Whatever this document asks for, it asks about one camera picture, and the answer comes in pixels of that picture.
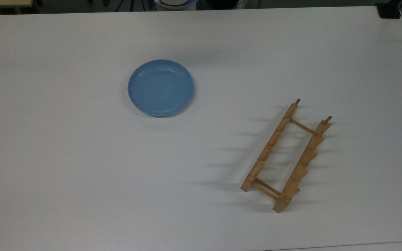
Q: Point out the blue round plate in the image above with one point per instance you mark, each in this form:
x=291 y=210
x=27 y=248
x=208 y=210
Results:
x=161 y=89

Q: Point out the wooden plate rack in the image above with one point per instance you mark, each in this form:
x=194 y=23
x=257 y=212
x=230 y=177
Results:
x=270 y=146

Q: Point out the black tripod legs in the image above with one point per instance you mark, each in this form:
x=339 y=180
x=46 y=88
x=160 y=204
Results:
x=131 y=4

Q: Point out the light wooden table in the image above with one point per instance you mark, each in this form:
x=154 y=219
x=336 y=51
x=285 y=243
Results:
x=2 y=3

